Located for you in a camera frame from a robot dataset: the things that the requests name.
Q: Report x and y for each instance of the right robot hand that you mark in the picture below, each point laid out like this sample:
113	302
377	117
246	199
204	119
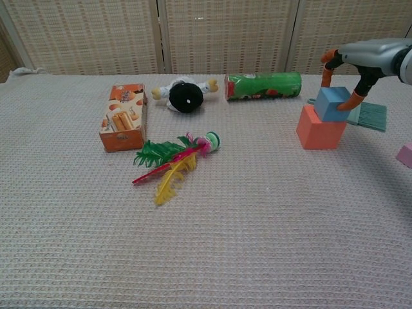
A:
370	56

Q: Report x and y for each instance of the blue foam cube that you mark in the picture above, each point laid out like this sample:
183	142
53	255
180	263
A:
328	104

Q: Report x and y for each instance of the pink foam cube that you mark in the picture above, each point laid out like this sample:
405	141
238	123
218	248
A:
406	157

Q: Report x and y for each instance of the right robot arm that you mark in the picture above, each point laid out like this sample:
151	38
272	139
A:
406	61

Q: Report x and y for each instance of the teal hand brush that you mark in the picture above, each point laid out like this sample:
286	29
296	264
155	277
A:
370	117

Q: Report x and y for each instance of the orange foam cube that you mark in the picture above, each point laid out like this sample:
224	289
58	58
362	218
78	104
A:
320	135

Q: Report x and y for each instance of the green chips can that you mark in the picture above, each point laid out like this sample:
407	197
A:
264	85

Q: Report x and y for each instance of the woven folding screen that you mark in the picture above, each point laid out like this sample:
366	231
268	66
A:
225	35

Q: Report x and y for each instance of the plush doll black hair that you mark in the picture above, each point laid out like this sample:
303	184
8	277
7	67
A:
185	96

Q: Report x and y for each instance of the white woven tablecloth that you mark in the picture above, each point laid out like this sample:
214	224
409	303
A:
225	225

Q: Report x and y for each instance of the colourful feather shuttlecock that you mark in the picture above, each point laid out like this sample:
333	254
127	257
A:
167	154

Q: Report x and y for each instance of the orange biscuit box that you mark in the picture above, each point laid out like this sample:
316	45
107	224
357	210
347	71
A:
124	119

